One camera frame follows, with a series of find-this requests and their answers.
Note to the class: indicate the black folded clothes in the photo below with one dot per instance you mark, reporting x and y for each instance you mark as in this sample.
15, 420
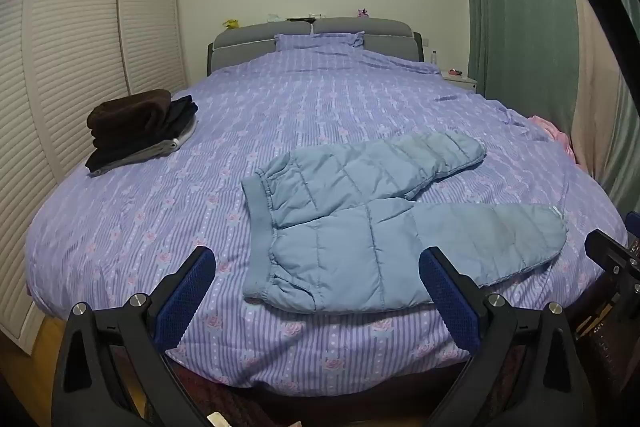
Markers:
182, 112

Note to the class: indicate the grey bed headboard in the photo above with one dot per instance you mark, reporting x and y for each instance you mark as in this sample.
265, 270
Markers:
240, 42

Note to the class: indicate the bed with purple floral duvet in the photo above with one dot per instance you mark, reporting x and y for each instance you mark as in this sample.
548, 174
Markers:
300, 107

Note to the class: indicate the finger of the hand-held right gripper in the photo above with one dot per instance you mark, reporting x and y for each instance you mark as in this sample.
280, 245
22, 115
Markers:
607, 249
634, 227

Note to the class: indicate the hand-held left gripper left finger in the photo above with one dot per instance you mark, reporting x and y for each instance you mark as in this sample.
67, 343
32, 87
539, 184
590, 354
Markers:
185, 302

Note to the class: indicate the beige curtain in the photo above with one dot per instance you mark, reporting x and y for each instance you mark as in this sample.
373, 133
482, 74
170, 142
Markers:
597, 97

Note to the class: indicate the grey folded garment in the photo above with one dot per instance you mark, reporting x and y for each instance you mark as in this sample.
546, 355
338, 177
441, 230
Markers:
150, 153

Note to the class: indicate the purple striped pillow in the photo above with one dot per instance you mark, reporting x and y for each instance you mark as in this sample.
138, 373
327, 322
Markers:
320, 42

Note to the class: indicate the pink plush toy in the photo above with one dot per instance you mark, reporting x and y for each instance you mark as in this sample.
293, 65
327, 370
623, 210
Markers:
363, 13

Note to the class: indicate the white louvered wardrobe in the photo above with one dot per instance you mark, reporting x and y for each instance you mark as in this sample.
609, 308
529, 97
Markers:
75, 32

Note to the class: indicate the yellow plush toy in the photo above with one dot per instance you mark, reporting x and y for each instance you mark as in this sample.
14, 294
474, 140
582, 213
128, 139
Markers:
231, 23

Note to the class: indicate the brown folded fleece garment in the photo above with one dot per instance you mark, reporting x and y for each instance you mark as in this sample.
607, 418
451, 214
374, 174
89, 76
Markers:
130, 114

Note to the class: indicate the pale green tissue pack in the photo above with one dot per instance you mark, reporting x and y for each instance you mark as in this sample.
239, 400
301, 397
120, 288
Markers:
275, 18

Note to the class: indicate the white nightstand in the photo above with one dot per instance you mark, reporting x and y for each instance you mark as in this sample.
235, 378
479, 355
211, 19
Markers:
462, 83

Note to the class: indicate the pink cloth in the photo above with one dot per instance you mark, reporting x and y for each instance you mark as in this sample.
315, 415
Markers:
552, 134

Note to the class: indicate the light blue quilted pants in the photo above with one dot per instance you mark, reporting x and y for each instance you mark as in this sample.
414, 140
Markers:
350, 232

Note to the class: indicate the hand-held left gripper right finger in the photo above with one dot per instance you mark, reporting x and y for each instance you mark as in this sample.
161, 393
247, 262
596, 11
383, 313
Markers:
450, 302

